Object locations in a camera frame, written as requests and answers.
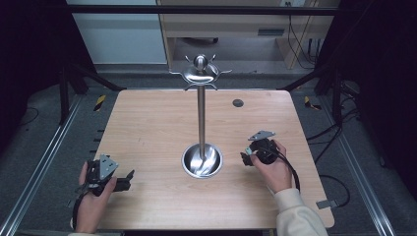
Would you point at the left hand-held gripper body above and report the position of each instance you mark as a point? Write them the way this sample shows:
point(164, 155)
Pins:
point(104, 165)

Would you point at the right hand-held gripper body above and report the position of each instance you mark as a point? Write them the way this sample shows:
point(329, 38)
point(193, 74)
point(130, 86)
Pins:
point(266, 152)

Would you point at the person's right hand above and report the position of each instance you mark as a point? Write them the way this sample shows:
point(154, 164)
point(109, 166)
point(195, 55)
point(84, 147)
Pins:
point(277, 175)

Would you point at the person's left hand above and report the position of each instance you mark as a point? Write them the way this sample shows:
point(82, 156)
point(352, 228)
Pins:
point(91, 209)

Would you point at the dark round table grommet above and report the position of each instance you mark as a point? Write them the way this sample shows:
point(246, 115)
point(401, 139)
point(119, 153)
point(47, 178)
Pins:
point(238, 103)

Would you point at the steel cup stand with hooks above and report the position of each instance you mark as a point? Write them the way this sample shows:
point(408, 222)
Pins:
point(201, 124)

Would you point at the yellow black striped tape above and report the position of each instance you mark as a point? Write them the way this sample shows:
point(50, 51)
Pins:
point(308, 102)
point(100, 102)

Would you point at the grey tape strip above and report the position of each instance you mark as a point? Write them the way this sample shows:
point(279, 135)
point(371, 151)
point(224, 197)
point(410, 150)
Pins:
point(326, 204)

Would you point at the light wooden desk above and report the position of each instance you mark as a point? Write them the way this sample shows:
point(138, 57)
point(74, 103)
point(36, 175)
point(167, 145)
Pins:
point(229, 26)

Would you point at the white cabinet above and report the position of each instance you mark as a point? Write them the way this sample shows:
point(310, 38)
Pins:
point(121, 39)

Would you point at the aluminium floor rail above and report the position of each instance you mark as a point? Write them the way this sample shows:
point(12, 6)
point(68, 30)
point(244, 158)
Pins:
point(360, 170)
point(42, 164)

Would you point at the black frame strut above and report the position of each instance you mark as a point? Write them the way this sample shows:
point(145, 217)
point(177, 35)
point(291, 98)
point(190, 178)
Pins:
point(336, 95)
point(65, 95)

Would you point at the black frame crossbar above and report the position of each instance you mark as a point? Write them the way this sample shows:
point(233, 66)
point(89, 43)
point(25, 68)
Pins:
point(196, 10)

